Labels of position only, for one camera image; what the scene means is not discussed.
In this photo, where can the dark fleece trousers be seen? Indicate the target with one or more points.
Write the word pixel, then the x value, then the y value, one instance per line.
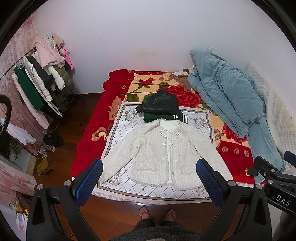
pixel 167 230

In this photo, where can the white diamond-pattern mat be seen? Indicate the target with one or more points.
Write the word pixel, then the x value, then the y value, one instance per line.
pixel 121 188

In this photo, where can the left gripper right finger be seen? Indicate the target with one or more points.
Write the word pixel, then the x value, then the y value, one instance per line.
pixel 254 223

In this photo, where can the black leather jacket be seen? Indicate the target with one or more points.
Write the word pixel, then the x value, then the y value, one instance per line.
pixel 162 102

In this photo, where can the left foot in sandal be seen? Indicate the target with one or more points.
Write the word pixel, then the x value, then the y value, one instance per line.
pixel 144 213

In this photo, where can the white dotted mattress pad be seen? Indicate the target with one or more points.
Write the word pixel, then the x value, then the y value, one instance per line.
pixel 275 135

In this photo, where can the right foot in sandal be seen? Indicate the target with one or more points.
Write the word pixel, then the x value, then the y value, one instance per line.
pixel 170 216

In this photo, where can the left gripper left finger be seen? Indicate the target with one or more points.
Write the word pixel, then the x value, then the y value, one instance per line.
pixel 43 222

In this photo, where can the clothes rack with garments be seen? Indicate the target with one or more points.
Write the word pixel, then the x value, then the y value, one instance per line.
pixel 46 92

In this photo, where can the blue-grey quilt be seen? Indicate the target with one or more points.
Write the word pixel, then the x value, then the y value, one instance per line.
pixel 232 94

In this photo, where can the red floral blanket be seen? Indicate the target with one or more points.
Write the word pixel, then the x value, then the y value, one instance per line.
pixel 135 86

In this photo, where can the green folded sweater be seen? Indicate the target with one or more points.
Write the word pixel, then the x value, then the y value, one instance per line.
pixel 149 117

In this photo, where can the white plastic bag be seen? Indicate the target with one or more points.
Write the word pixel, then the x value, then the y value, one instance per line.
pixel 21 226

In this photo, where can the small cardboard box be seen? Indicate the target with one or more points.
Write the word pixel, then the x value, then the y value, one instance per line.
pixel 45 167

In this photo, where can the white tweed cardigan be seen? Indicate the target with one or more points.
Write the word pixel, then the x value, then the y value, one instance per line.
pixel 164 152

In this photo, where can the foot in sandal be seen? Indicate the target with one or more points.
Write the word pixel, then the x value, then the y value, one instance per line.
pixel 170 216
pixel 144 213

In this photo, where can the pink fluffy coat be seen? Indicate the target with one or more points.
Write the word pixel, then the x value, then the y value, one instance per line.
pixel 52 51

